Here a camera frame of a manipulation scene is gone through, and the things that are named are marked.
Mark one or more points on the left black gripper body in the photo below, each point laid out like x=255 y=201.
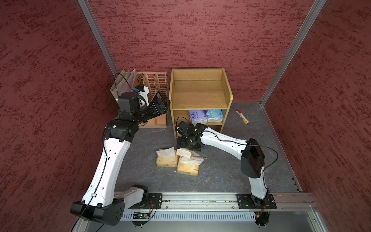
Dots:
x=151 y=110

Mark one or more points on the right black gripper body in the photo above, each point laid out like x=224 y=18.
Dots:
x=187 y=143

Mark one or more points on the yellow-green tissue pack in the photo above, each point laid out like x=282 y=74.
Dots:
x=184 y=153

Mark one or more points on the yellow tissue box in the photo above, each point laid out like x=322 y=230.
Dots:
x=167 y=158
x=190 y=166

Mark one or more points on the purple tissue pack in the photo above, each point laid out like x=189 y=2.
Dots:
x=198 y=116

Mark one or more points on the blue tissue pack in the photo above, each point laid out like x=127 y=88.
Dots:
x=214 y=115

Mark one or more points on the wooden three-tier shelf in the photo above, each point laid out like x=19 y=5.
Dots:
x=199 y=89

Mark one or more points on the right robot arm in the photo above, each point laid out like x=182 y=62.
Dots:
x=248 y=152

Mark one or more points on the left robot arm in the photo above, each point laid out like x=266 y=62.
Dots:
x=99 y=204

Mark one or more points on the beige plastic file organizer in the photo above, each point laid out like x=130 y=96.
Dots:
x=157 y=84

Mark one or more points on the pink folder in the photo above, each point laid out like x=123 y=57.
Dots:
x=130 y=80

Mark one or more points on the grey cardboard folder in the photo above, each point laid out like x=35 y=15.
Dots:
x=119 y=84

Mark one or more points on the red white marker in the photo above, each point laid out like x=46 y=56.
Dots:
x=245 y=120

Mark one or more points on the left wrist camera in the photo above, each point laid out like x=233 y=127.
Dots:
x=142 y=95

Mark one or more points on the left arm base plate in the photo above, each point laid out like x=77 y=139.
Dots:
x=155 y=200

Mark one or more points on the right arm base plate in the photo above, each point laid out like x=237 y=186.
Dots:
x=248 y=201

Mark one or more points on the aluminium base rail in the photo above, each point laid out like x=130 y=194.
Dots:
x=227 y=201

